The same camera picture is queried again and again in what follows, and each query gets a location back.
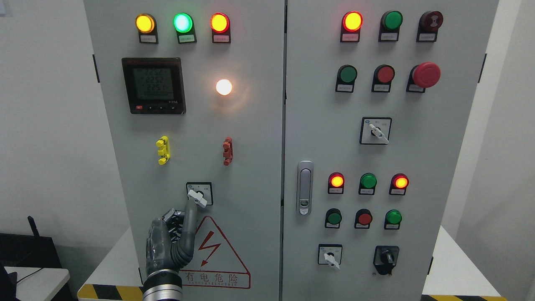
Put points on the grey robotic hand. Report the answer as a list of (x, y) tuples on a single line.
[(170, 243)]

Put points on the white rotary switch door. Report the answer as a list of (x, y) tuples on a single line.
[(200, 192)]

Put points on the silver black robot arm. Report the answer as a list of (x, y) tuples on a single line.
[(163, 285)]

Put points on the green lit indicator light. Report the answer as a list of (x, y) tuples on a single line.
[(184, 26)]

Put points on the yellow indicator light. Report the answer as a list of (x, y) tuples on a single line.
[(147, 28)]

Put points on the red electrical hazard sticker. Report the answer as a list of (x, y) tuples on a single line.
[(215, 262)]

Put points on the yellow terminal clip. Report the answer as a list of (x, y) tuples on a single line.
[(163, 149)]

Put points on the red terminal clip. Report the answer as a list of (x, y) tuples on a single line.
[(227, 153)]

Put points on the white side table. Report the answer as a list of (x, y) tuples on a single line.
[(42, 285)]

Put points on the black device with antenna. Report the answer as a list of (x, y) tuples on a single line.
[(34, 251)]

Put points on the grey left cabinet door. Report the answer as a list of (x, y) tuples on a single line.
[(247, 193)]

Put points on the grey cabinet door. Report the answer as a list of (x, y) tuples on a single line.
[(324, 127), (247, 193)]

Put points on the black digital power meter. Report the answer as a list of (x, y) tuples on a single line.
[(154, 85)]

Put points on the green push button lower left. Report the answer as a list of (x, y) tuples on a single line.
[(333, 218)]

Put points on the green push button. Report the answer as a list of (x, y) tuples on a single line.
[(333, 218), (393, 220), (345, 80)]

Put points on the clear small lamp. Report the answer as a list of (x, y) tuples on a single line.
[(224, 87)]

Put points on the red lit indicator middle left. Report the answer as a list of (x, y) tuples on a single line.
[(336, 183)]

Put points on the red push button lower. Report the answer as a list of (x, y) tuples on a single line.
[(363, 219)]

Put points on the red push button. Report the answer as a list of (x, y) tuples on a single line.
[(363, 219), (382, 79)]

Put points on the green indicator middle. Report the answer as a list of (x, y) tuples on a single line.
[(367, 184)]

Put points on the green push button lower right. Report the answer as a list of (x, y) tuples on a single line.
[(393, 220)]

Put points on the red lit indicator light left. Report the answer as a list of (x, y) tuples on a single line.
[(220, 28)]

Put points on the red lit indicator middle right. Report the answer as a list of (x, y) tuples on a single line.
[(398, 185)]

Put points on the green push button upper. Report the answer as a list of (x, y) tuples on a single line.
[(345, 80)]

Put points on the grey right cabinet door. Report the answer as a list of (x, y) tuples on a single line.
[(324, 127)]

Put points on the red push button upper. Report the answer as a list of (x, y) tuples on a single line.
[(382, 79)]

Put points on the white platform with hazard stripes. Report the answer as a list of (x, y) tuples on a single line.
[(453, 277)]

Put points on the red lit indicator top right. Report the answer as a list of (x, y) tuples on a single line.
[(350, 27)]

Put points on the red emergency stop button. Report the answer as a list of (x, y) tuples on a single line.
[(423, 76)]

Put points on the green indicator top right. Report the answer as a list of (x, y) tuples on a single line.
[(390, 24)]

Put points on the dark red buzzer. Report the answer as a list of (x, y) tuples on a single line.
[(428, 26)]

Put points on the silver door handle lock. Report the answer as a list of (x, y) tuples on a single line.
[(304, 187)]

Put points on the white rotary switch lower right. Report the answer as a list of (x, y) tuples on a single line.
[(330, 254)]

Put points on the white rotary switch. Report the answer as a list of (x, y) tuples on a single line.
[(330, 254), (375, 130)]

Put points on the black rotary knob switch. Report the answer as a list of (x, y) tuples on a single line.
[(385, 259)]

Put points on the white rotary switch upper right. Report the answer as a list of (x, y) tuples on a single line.
[(375, 130)]

